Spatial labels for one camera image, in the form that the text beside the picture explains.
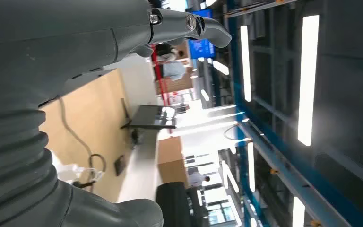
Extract person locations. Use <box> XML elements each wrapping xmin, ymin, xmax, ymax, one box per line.
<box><xmin>162</xmin><ymin>60</ymin><xmax>192</xmax><ymax>82</ymax></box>
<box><xmin>154</xmin><ymin>42</ymin><xmax>185</xmax><ymax>62</ymax></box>
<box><xmin>188</xmin><ymin>170</ymin><xmax>211</xmax><ymax>189</ymax></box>

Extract dark monitor on stand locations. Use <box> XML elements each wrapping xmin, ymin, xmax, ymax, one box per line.
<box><xmin>120</xmin><ymin>98</ymin><xmax>178</xmax><ymax>131</ymax></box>

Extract small dark flat device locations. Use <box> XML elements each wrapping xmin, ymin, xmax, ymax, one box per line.
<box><xmin>114</xmin><ymin>155</ymin><xmax>127</xmax><ymax>177</ymax></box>

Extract blue display screen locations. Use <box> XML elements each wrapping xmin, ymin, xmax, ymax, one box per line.
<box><xmin>187</xmin><ymin>9</ymin><xmax>216</xmax><ymax>60</ymax></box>

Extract brown cardboard box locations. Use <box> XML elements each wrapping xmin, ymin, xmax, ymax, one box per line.
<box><xmin>157</xmin><ymin>136</ymin><xmax>189</xmax><ymax>189</ymax></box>

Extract long ceiling light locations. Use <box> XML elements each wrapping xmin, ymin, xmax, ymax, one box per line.
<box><xmin>247</xmin><ymin>142</ymin><xmax>256</xmax><ymax>192</ymax></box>
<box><xmin>240</xmin><ymin>25</ymin><xmax>252</xmax><ymax>103</ymax></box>
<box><xmin>292</xmin><ymin>196</ymin><xmax>306</xmax><ymax>227</ymax></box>
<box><xmin>297</xmin><ymin>15</ymin><xmax>320</xmax><ymax>147</ymax></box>

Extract black padded chair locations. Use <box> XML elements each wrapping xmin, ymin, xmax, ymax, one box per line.
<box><xmin>155</xmin><ymin>182</ymin><xmax>208</xmax><ymax>227</ymax></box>

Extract black cable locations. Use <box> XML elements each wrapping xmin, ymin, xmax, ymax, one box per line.
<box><xmin>57</xmin><ymin>96</ymin><xmax>107</xmax><ymax>189</ymax></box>

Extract red barrier frame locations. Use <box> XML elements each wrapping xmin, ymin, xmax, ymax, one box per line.
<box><xmin>151</xmin><ymin>44</ymin><xmax>170</xmax><ymax>105</ymax></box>

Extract white cable bundle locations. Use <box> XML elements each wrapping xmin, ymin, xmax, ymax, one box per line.
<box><xmin>52</xmin><ymin>156</ymin><xmax>104</xmax><ymax>189</ymax></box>

